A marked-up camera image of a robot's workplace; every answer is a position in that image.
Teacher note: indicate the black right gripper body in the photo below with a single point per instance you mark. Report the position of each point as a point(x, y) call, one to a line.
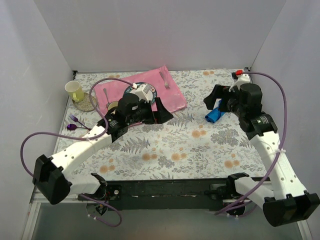
point(223, 100)

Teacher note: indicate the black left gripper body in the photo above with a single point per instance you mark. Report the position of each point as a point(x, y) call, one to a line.
point(154, 113)

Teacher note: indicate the blue cloth napkin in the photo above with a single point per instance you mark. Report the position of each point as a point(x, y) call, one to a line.
point(214, 115)

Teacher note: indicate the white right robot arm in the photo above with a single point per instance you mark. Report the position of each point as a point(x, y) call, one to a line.
point(288, 201)

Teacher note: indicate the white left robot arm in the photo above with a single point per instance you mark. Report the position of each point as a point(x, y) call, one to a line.
point(52, 175)

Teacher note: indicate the silver spoon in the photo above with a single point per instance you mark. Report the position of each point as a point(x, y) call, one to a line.
point(106, 96)

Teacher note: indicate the white plate green rim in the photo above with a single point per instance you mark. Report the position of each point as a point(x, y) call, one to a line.
point(130, 88)

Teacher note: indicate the pink satin placemat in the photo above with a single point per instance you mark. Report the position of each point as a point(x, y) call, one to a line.
point(172, 98)

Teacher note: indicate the silver fork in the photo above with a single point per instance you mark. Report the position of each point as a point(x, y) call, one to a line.
point(166, 85)

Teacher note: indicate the round speckled coaster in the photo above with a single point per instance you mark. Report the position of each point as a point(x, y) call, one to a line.
point(85, 105)

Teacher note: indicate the purple plastic fork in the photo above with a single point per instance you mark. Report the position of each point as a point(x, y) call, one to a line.
point(75, 119)

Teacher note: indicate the purple plastic spoon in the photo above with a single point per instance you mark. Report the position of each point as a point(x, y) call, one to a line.
point(73, 127)

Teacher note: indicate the yellow mug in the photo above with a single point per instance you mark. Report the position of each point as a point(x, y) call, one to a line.
point(74, 90)

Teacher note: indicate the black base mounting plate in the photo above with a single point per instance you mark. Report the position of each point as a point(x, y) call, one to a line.
point(204, 193)

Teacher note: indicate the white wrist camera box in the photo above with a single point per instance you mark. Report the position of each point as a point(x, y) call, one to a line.
point(144, 92)

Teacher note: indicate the aluminium front frame rail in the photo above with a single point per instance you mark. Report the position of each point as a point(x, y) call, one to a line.
point(38, 197)

